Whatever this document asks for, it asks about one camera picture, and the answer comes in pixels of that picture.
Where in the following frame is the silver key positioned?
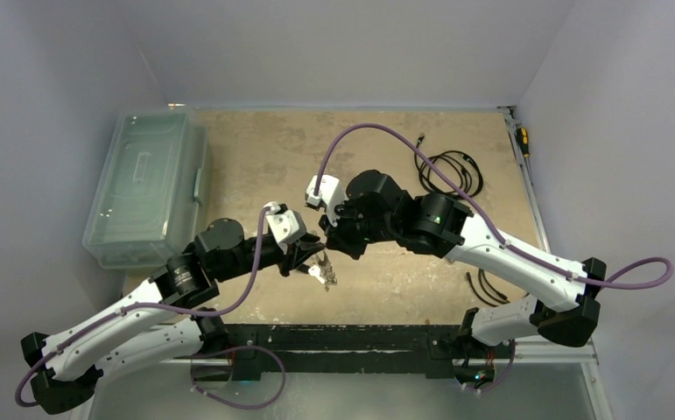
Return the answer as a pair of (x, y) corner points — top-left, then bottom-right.
(307, 265), (327, 284)

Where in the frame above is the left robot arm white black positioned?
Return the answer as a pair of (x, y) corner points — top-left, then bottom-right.
(14, 205), (325, 415)

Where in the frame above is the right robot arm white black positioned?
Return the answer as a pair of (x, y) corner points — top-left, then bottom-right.
(306, 170), (606, 356)

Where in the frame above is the clear plastic storage bin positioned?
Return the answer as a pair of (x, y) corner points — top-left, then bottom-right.
(82, 108), (210, 270)

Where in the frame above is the yellow black screwdriver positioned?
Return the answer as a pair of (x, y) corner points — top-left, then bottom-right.
(515, 127), (530, 159)

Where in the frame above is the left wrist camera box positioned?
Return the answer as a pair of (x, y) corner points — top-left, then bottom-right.
(264, 201), (307, 254)

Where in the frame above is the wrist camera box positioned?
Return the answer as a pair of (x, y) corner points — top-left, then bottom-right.
(264, 201), (307, 254)
(305, 175), (347, 227)

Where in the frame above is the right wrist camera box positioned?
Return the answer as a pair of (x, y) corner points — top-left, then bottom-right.
(305, 175), (347, 227)

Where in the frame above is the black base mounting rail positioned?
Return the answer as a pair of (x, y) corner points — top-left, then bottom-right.
(188, 322), (515, 384)

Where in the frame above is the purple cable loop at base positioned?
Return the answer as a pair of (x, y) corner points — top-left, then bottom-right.
(188, 345), (287, 411)

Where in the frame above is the black cable near wrench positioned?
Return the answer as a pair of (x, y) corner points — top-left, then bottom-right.
(465, 267), (511, 307)

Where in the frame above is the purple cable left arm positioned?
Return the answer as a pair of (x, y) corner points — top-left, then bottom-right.
(14, 207), (273, 408)

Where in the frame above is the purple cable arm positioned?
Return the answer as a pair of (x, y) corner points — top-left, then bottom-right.
(14, 207), (273, 408)
(313, 122), (675, 290)

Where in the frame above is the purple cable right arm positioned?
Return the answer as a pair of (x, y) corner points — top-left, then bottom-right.
(313, 122), (675, 290)

